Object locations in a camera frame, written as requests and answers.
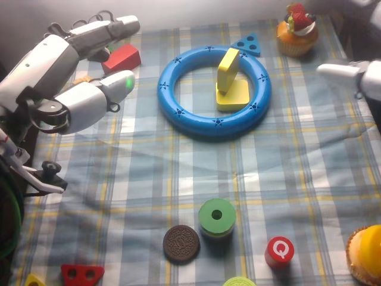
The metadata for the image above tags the brown chocolate sandwich cookie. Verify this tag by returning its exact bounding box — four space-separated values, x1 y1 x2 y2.
163 225 201 263

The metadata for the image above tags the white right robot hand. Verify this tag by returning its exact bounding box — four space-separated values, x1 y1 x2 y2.
0 11 140 135

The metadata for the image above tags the plaid table cloth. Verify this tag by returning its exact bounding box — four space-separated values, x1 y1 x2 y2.
11 17 381 286

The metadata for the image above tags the blue triangle block with holes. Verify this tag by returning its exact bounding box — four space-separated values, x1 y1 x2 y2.
230 32 262 58

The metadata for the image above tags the red rectangular block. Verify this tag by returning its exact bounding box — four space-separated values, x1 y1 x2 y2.
101 43 142 75

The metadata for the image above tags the blue ring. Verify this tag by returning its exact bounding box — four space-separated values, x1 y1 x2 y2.
157 45 272 138

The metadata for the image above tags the yellow square block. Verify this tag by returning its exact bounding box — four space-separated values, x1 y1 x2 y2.
216 79 251 113
216 47 241 96

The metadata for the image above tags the yellow triangle block with holes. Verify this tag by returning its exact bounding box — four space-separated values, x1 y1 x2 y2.
25 273 47 286

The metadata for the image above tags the yellow fruit tart toy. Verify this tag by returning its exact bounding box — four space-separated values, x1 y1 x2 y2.
345 223 381 286

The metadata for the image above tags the red cylinder block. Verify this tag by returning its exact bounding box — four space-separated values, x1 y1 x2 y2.
264 236 295 269

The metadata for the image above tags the stack of coloured discs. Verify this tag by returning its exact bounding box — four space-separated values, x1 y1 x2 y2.
198 198 238 239

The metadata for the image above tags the light green round cookie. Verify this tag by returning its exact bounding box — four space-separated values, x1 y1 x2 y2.
221 276 257 286

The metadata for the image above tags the strawberry cupcake toy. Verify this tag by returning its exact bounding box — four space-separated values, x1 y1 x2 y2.
276 2 320 58

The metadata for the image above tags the red triangle block with holes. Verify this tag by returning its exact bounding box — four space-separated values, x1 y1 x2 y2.
61 263 105 286

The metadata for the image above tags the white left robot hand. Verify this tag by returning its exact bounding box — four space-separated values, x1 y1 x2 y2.
316 59 381 101

